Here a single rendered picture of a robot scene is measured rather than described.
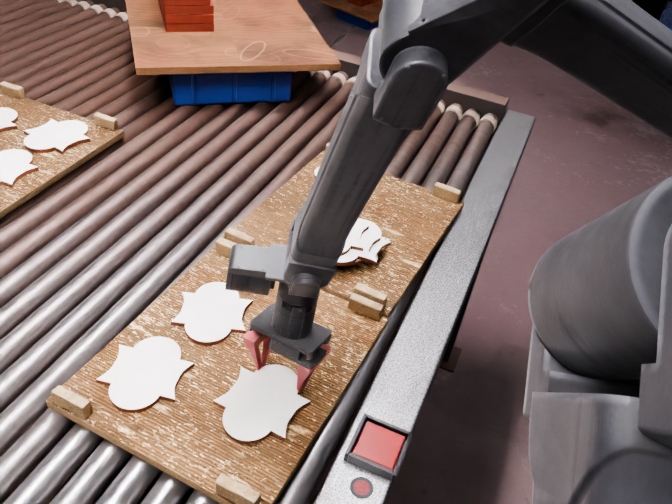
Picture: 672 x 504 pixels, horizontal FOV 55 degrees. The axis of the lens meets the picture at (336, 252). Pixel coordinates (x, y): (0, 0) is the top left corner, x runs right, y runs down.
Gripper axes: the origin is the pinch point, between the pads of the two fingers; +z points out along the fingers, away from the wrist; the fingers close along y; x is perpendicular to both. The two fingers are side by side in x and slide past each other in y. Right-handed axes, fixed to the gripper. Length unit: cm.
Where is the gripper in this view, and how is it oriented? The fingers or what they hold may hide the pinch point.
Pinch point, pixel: (281, 375)
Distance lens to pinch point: 96.6
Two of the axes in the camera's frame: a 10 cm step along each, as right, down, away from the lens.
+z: -2.0, 8.5, 4.8
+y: 8.7, 3.8, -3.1
